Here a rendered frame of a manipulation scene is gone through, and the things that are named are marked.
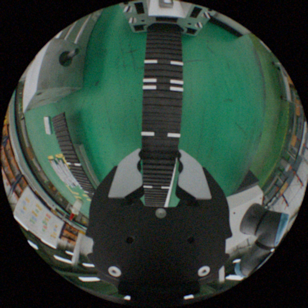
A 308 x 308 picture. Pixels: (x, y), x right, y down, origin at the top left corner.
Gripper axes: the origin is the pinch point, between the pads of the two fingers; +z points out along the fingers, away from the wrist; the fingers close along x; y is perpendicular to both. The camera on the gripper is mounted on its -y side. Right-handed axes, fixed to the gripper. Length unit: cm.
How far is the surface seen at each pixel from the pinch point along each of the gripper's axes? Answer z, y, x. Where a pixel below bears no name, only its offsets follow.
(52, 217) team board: -28, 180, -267
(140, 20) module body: -0.4, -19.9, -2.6
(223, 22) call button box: 0.8, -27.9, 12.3
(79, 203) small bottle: 0.8, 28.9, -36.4
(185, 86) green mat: 3.0, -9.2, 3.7
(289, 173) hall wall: 25, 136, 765
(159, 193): -0.4, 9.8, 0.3
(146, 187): -0.5, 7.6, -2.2
